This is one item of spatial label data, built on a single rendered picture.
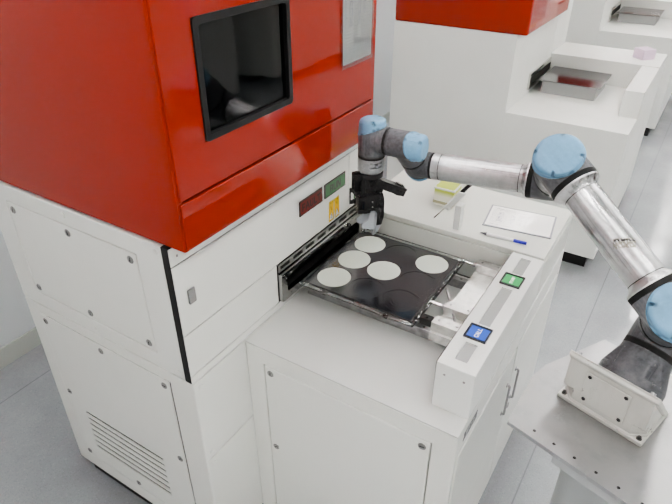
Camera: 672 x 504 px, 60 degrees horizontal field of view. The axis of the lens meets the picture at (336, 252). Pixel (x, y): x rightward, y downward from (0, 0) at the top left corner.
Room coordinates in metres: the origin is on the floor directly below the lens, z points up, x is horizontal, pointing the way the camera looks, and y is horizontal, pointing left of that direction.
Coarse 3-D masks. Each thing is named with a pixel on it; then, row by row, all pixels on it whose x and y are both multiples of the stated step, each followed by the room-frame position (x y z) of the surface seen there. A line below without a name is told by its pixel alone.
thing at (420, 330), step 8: (320, 296) 1.41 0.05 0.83; (328, 296) 1.40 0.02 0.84; (344, 304) 1.37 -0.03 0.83; (360, 312) 1.34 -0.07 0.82; (368, 312) 1.33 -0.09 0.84; (384, 320) 1.30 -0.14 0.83; (392, 320) 1.28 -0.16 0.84; (400, 328) 1.27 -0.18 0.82; (408, 328) 1.26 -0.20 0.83; (416, 328) 1.25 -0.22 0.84; (424, 328) 1.24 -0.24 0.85; (424, 336) 1.23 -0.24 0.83; (440, 344) 1.21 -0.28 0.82
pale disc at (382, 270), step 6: (372, 264) 1.48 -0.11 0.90; (378, 264) 1.48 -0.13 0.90; (384, 264) 1.48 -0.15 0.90; (390, 264) 1.48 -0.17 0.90; (372, 270) 1.45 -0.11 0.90; (378, 270) 1.45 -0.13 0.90; (384, 270) 1.45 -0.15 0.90; (390, 270) 1.45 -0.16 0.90; (396, 270) 1.45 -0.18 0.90; (372, 276) 1.42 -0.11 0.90; (378, 276) 1.42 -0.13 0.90; (384, 276) 1.42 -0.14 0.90; (390, 276) 1.42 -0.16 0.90; (396, 276) 1.42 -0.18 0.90
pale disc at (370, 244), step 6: (360, 240) 1.62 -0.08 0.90; (366, 240) 1.62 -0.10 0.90; (372, 240) 1.62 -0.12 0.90; (378, 240) 1.62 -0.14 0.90; (360, 246) 1.58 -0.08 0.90; (366, 246) 1.58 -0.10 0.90; (372, 246) 1.58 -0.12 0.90; (378, 246) 1.58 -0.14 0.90; (384, 246) 1.58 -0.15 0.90; (372, 252) 1.55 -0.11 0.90
